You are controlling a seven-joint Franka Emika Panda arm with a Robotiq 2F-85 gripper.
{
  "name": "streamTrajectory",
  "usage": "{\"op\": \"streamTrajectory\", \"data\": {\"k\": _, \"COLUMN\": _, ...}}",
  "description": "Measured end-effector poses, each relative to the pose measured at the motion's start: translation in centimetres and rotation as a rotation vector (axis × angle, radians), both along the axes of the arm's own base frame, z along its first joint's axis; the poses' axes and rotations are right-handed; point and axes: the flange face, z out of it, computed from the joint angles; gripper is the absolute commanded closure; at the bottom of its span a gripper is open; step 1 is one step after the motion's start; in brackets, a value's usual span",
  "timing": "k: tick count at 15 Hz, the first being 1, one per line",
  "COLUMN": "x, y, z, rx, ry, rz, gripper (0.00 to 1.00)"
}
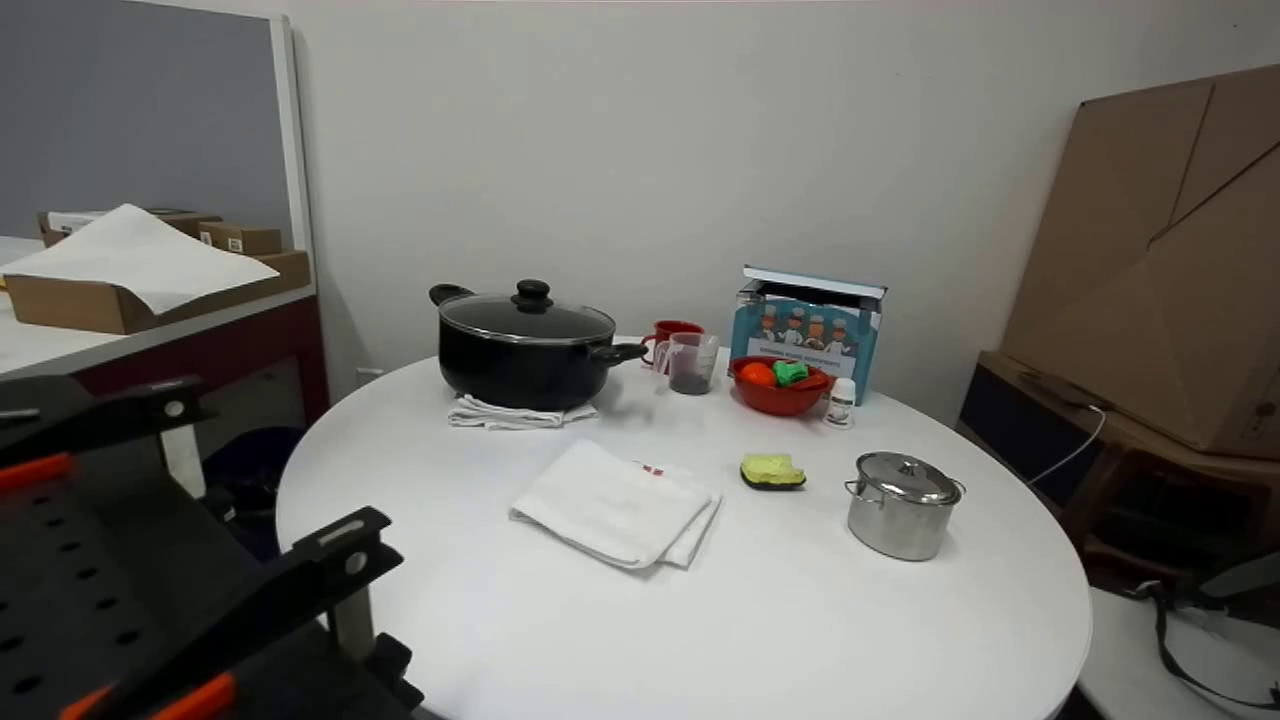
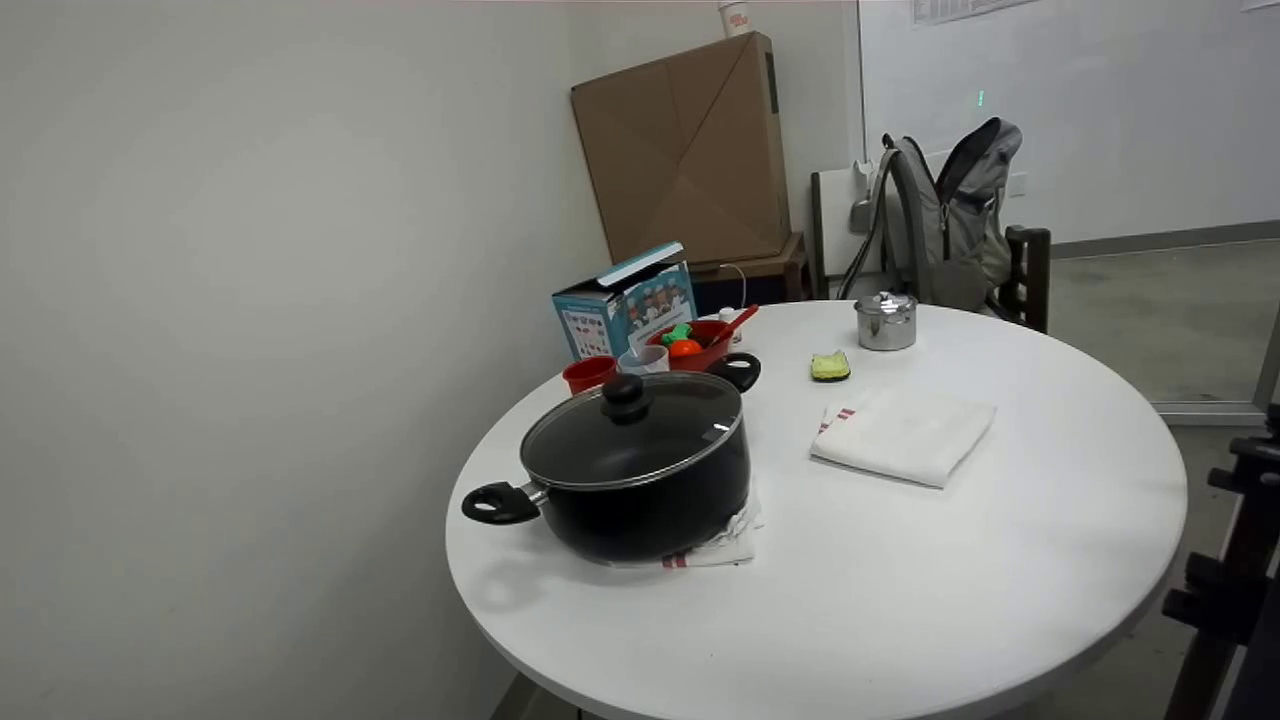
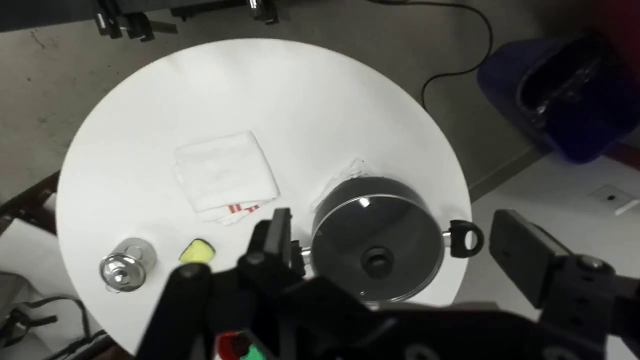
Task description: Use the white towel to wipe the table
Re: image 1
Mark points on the white towel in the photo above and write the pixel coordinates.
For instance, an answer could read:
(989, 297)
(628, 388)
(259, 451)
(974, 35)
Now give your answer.
(615, 505)

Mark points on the clear measuring cup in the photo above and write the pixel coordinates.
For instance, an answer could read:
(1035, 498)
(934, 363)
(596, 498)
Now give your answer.
(690, 364)

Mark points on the orange toy vegetable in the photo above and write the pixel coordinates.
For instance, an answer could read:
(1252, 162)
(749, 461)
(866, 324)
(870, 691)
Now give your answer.
(759, 374)

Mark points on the glass lid with black knob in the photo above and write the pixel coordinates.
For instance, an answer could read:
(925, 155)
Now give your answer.
(532, 317)

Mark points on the black cooking pot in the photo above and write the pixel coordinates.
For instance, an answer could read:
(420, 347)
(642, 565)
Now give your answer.
(520, 370)

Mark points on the red bowl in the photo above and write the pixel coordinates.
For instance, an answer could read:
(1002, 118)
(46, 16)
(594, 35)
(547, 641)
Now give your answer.
(781, 400)

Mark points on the green toy vegetable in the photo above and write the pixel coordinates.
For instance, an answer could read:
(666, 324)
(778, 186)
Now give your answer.
(791, 374)

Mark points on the white cloth with red print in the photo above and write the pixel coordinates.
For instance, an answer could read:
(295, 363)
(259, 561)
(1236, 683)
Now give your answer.
(480, 415)

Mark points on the green yellow sponge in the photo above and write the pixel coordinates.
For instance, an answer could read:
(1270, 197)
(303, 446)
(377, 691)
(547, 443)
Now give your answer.
(775, 470)

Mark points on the blue white carton box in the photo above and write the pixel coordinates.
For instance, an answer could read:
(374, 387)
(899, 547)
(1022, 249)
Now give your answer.
(812, 324)

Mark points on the small white bottle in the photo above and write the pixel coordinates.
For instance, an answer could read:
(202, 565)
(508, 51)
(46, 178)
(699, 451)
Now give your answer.
(843, 400)

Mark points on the small steel lid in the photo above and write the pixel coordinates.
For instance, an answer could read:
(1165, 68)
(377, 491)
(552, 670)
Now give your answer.
(907, 479)

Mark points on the small steel pot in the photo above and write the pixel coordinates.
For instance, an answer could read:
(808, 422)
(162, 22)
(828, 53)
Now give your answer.
(901, 524)

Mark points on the white side table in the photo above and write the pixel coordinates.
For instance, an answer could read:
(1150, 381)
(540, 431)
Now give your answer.
(202, 355)

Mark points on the open cardboard box with paper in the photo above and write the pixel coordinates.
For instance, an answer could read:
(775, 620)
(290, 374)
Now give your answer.
(132, 253)

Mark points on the dark low shelf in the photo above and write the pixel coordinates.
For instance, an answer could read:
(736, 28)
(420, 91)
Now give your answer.
(1145, 493)

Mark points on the brown cardboard board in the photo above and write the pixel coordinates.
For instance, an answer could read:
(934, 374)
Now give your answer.
(1163, 264)

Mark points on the flat cardboard tray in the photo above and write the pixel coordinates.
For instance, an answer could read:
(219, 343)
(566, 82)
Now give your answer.
(80, 307)

